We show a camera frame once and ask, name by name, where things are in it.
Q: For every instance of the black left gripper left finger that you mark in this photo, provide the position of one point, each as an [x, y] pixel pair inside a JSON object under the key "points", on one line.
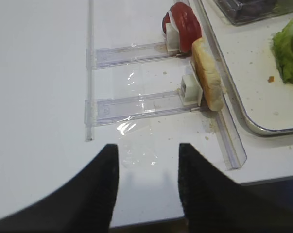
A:
{"points": [[85, 204]]}

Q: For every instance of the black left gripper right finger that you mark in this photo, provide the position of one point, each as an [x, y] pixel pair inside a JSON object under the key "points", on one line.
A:
{"points": [[213, 203]]}

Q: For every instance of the white pusher block bread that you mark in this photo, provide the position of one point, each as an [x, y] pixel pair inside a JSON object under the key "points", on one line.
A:
{"points": [[190, 90]]}

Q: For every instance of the white bread slice upright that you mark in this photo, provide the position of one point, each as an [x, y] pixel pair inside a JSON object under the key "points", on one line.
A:
{"points": [[208, 75]]}

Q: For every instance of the white pusher block tomato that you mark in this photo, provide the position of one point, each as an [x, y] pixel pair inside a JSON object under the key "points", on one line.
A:
{"points": [[172, 38]]}

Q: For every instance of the green lettuce pile on tray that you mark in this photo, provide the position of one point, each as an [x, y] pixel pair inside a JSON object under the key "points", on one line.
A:
{"points": [[282, 48]]}

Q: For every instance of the upright tomato slices stack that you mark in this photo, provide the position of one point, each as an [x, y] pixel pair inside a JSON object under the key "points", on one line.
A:
{"points": [[187, 24]]}

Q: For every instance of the clear plastic lettuce box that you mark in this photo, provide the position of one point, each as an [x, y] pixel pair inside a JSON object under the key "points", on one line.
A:
{"points": [[240, 12]]}

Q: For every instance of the clear tape patch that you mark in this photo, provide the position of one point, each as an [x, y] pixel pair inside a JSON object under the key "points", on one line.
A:
{"points": [[136, 144]]}

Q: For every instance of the clear track lower left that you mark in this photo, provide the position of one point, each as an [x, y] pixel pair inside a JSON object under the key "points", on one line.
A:
{"points": [[109, 111]]}

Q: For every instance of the clear track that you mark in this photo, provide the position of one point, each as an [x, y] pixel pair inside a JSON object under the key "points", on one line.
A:
{"points": [[109, 111], [110, 57]]}

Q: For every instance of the white metal serving tray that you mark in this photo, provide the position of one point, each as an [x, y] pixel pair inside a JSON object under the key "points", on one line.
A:
{"points": [[265, 100]]}

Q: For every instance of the clear track upper left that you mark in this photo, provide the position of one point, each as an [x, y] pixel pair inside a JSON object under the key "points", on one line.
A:
{"points": [[110, 57]]}

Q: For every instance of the clear left divider rail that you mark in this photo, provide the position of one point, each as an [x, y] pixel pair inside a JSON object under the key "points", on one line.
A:
{"points": [[233, 151]]}

